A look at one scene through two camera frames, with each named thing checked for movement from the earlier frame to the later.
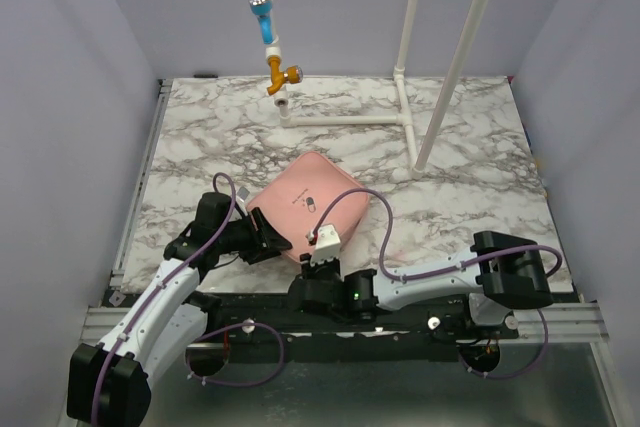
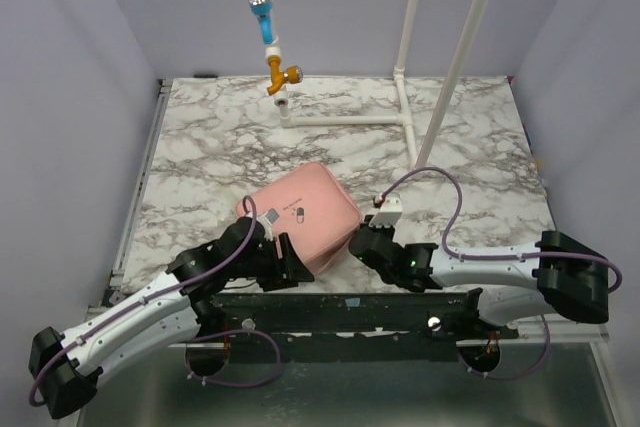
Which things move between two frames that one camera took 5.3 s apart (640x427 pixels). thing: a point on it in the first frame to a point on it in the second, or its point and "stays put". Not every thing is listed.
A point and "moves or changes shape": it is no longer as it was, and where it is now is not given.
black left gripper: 271,242 to 294,270
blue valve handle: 261,5 stays put
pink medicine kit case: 292,199 moves or changes shape
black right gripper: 320,269 to 370,240
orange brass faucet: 292,74 stays put
